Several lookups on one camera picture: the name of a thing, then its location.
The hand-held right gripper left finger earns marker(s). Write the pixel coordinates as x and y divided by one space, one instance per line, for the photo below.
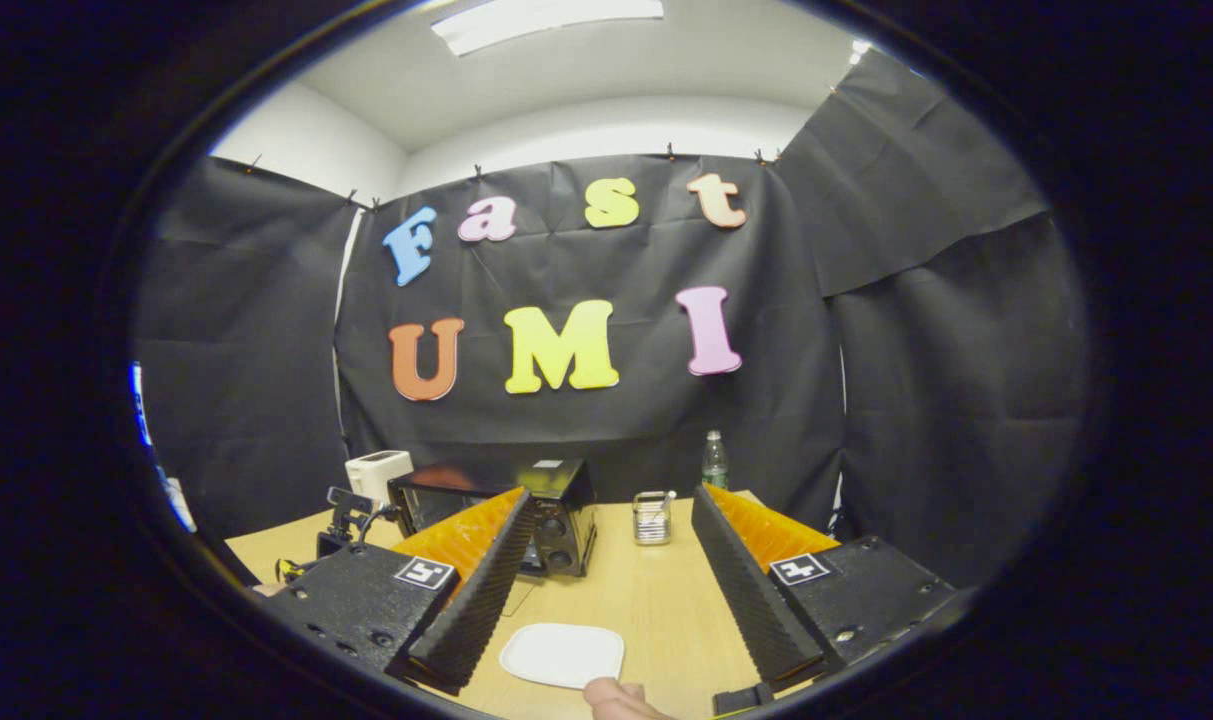
481 605

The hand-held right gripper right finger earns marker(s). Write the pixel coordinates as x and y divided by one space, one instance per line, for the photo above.
751 600

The black electric oven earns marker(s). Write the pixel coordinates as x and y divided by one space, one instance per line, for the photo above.
566 520

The white toaster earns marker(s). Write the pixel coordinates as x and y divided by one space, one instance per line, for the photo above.
376 470

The white square plate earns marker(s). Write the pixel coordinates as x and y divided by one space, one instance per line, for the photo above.
561 655

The metal mesh utensil holder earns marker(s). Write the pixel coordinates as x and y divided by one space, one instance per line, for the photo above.
651 525

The clear green-label water bottle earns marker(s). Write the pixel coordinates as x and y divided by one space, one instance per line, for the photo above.
715 468

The black backdrop cloth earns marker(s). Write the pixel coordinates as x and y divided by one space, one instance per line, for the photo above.
606 420

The blue white poster board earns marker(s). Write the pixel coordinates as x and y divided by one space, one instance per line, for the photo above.
141 410

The ceiling light panel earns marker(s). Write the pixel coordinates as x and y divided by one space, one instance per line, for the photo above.
546 20
859 50

